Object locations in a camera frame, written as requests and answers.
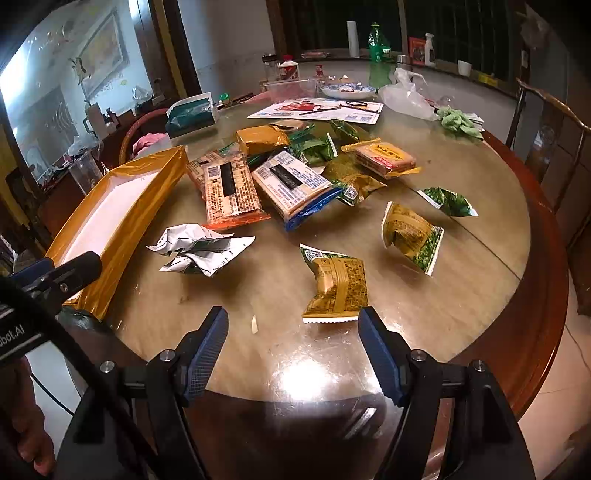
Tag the framed picture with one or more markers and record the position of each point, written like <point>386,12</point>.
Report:
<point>104,50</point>

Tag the clear plastic cup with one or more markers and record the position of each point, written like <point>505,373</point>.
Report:
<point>85,173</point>

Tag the green plastic bottle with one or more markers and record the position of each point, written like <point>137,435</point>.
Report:
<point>379,50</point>

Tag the red box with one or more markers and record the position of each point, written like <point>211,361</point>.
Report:
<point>417,50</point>

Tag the wooden chair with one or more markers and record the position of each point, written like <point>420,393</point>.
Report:
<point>549,138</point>

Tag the clear plastic bag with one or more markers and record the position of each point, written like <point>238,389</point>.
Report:
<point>142,92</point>

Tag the mustard yellow snack packet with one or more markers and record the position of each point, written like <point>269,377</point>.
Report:
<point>261,138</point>

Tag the square cracker packet yellow label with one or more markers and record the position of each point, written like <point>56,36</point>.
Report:
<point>383,157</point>

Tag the blue white plate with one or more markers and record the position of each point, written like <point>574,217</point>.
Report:
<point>348,90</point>

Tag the glass jar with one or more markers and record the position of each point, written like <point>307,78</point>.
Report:
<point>269,67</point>

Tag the white snack packet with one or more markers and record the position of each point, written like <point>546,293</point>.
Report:
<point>207,258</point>
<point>194,237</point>

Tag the small white scrap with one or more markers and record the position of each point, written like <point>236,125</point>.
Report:
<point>254,324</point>

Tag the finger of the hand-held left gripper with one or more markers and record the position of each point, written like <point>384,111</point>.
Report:
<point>74,272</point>

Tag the orange cracker packet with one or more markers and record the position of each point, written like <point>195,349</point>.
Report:
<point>198,170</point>
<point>231,194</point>

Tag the white plastic bag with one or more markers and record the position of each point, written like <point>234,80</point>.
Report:
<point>406,97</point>

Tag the clear plastic container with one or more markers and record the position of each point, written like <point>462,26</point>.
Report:
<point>291,90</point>

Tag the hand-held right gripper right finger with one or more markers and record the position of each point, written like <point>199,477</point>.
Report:
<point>383,355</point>

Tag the pink cloth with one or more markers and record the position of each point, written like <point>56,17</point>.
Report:
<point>150,143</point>

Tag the yellow green snack packet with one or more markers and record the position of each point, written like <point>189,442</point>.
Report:
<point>337,286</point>
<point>408,235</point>

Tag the small red-capped bottle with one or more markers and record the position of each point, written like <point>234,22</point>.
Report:
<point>319,74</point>

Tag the white jug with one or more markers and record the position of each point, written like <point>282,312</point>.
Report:
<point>94,120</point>

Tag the gold-edged white tray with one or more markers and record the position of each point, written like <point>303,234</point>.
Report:
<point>115,212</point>

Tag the red hoop chair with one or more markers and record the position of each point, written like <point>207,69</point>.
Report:
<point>127,134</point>

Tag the printed flyer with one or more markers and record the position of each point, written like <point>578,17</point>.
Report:
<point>314,113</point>

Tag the green tissue pack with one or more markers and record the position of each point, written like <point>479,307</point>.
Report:
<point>191,115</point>

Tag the green cloth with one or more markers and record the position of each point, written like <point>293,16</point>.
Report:
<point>459,122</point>

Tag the person's left hand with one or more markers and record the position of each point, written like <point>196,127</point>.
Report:
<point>21,415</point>

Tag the white liquor bottle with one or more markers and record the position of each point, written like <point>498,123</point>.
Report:
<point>287,69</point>

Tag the white spray bottle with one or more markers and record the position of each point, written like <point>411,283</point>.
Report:
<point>430,50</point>

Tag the olive green snack packet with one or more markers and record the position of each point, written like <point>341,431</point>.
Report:
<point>351,177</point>

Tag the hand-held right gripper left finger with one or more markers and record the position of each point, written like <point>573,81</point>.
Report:
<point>207,355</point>

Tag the white cup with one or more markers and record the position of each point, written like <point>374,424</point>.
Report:
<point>464,68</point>

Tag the dark pen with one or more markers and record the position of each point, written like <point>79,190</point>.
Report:
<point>321,110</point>

